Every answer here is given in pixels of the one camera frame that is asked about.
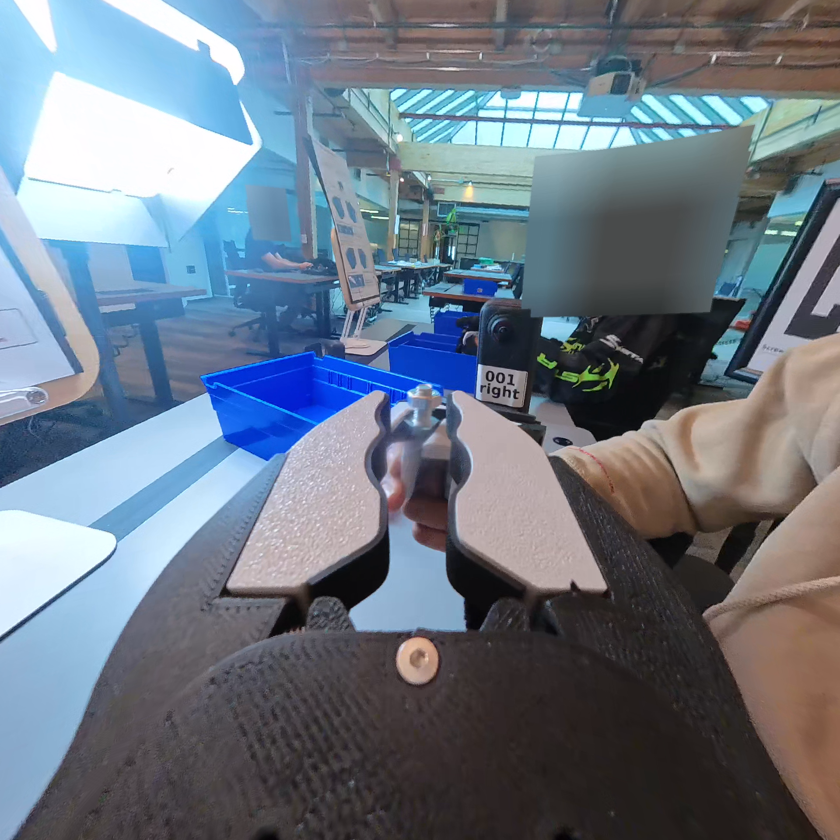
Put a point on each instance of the row of wooden desks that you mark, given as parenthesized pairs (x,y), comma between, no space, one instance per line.
(407,269)

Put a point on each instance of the person's right forearm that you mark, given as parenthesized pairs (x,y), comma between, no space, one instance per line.
(689,459)

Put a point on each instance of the blue plastic bin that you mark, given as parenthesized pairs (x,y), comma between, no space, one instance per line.
(479,287)
(275,407)
(426,364)
(453,323)

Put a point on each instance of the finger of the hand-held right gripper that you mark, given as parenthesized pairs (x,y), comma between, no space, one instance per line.
(436,449)
(408,472)

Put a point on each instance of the framed marker poster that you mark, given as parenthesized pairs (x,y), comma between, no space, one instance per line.
(807,295)

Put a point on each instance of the wooden desk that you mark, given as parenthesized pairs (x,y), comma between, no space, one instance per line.
(446,292)
(282,275)
(144,292)

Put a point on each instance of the white instruction sign stand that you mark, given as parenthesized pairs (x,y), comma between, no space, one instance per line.
(39,564)

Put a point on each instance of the person's right hand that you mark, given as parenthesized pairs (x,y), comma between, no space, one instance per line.
(426,522)

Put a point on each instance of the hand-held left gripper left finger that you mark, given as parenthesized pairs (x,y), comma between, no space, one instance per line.
(315,505)

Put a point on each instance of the cardboard instruction board stand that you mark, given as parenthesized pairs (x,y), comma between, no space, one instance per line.
(348,262)

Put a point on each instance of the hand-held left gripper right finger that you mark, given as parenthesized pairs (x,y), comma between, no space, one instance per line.
(518,512)

